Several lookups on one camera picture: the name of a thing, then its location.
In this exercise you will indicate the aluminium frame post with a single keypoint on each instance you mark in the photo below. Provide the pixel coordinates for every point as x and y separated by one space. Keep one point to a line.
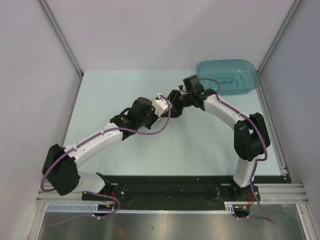
296 4
49 15

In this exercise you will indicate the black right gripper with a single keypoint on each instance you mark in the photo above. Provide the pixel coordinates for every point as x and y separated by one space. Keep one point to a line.
177 111

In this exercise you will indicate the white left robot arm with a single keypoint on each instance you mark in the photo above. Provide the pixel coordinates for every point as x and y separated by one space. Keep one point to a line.
61 168

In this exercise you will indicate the teal plastic tub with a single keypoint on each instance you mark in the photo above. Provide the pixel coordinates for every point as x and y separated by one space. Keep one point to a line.
236 76

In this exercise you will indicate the aluminium frame post right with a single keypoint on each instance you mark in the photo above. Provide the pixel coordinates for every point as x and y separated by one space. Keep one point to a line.
296 4

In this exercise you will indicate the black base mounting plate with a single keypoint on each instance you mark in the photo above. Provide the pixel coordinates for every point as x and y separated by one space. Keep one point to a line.
171 193

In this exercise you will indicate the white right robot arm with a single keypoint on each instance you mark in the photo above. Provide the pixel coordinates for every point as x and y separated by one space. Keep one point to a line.
250 135

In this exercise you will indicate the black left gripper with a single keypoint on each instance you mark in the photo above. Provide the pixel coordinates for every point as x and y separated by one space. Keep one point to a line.
155 117

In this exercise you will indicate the aluminium frame post left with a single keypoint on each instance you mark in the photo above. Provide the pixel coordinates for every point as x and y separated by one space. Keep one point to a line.
49 15

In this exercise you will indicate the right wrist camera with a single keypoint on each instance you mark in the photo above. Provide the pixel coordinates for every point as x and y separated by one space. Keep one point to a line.
192 84

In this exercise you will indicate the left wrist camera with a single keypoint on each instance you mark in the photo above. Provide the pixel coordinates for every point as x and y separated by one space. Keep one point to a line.
160 105

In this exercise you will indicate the white slotted cable duct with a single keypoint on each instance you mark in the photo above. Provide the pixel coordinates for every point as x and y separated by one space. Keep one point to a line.
96 208

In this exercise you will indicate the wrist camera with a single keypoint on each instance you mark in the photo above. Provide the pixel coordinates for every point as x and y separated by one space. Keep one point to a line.
160 105
192 84

